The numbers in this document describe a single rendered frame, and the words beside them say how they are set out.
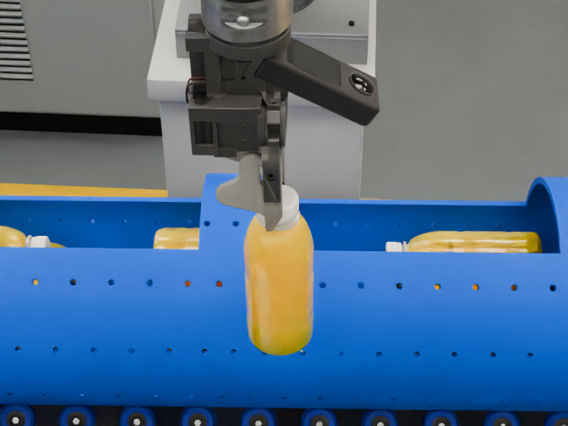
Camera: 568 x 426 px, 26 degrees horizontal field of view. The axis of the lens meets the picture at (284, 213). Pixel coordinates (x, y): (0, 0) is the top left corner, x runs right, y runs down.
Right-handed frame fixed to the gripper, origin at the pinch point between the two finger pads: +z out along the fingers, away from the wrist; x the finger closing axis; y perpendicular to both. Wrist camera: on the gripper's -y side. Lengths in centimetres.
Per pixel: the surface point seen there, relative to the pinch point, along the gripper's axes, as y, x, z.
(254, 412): 4.3, -9.4, 43.6
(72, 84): 65, -174, 118
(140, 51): 46, -174, 107
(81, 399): 24.2, -5.3, 36.6
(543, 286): -28.5, -10.8, 21.9
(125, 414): 20.2, -8.6, 43.7
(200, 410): 10.9, -9.3, 43.3
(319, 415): -3.6, -9.4, 44.0
